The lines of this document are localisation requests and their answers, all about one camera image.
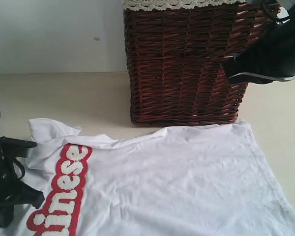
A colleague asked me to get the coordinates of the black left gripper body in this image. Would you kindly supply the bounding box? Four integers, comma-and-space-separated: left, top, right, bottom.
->
0, 157, 37, 228

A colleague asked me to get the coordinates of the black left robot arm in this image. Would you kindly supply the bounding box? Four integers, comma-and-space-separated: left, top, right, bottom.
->
0, 112, 45, 228

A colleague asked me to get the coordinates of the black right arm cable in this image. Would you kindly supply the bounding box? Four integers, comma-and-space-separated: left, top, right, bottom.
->
260, 0, 291, 23

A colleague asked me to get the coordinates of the brown wicker basket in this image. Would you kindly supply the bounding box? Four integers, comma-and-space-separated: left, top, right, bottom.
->
123, 3, 270, 126

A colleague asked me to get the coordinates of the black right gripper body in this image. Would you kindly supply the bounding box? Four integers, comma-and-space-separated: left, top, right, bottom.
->
236, 0, 295, 82

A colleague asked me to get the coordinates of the white t-shirt with red lettering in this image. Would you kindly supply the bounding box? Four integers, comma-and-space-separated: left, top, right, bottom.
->
0, 118, 295, 236

